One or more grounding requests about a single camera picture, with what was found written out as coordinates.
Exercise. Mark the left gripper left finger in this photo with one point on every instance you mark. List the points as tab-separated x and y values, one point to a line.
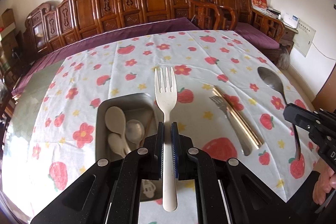
137	167

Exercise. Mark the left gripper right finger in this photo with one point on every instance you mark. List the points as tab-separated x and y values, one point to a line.
207	174

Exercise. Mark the metal rectangular tray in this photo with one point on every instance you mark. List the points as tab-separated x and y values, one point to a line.
137	106

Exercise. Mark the cream plastic spoon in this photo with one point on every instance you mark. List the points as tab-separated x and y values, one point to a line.
116	144
116	123

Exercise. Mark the steel fork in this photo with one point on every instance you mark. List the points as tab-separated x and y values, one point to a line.
237	126

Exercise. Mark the cream plastic fork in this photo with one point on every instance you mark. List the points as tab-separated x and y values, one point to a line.
165	88

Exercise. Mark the dark wooden chopstick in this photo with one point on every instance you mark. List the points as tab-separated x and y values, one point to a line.
147	128

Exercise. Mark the person right hand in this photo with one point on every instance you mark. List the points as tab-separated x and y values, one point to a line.
324	185

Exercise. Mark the plastic bag under table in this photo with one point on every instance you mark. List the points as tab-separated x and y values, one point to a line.
284	59

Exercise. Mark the strawberry flower tablecloth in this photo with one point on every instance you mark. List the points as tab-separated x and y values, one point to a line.
216	87

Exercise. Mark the wooden side table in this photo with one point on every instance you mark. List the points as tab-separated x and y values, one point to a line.
279	30

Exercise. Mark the white device box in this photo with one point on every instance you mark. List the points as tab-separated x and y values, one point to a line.
290	20

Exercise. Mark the purple armchair cushion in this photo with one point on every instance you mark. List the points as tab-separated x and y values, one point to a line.
256	37

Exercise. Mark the purple sofa cushion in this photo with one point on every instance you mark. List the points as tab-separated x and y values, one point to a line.
173	25

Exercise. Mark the red greeting card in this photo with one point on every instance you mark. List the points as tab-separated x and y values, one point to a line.
259	4

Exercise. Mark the carved wooden armchair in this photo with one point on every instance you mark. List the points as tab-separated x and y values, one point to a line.
241	6

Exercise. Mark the long carved wooden sofa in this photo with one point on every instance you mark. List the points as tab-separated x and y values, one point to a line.
51	28

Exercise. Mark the cardboard box top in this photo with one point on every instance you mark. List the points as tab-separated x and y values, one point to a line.
7	18

